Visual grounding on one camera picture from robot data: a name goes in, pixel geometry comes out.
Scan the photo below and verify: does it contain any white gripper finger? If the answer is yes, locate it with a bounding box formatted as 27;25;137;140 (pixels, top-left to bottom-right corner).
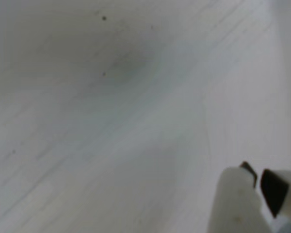
260;168;291;233
206;161;274;233

